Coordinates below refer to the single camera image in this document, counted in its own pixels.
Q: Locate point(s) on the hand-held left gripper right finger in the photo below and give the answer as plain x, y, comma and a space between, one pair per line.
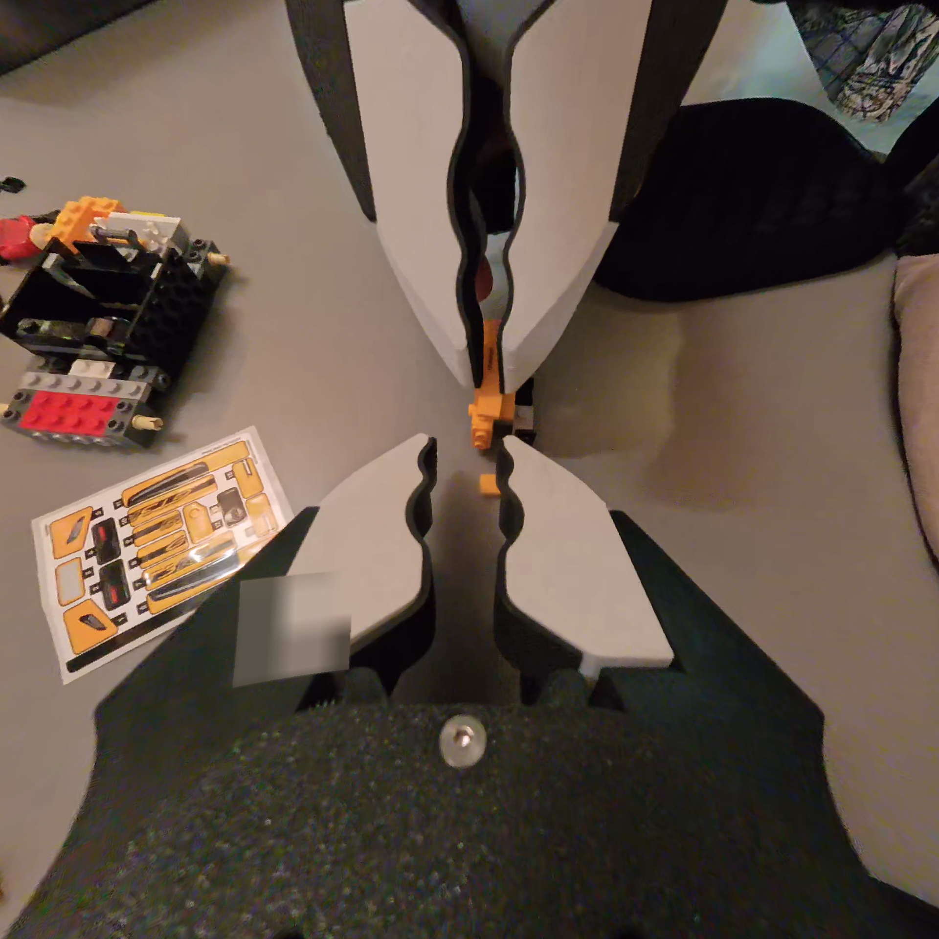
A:
579, 579

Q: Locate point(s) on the person's beige clothing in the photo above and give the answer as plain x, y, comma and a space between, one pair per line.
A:
921, 403

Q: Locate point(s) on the black padded cushion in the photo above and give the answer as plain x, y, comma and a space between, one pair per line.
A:
748, 198

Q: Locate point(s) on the small black toy piece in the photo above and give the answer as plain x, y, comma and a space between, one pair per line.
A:
11, 184

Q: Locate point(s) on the person's black fleece jacket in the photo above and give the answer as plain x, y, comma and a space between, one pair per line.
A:
921, 191

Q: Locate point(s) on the orange sticker sheet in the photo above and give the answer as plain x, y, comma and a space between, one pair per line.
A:
169, 543

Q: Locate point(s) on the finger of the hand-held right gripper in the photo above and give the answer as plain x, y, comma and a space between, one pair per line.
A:
411, 147
572, 147

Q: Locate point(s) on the small orange white brick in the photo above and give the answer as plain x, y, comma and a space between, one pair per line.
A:
490, 485

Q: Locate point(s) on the grey desk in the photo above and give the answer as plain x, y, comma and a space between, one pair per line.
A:
293, 330

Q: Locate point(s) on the black toy car chassis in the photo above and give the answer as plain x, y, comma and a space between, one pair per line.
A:
110, 315

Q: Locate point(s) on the orange toy brick assembly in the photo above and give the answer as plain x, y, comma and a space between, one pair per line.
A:
485, 411

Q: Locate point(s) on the red toy minifigure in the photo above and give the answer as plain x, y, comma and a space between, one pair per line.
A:
15, 238

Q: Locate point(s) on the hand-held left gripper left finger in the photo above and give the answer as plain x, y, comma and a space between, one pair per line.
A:
367, 528

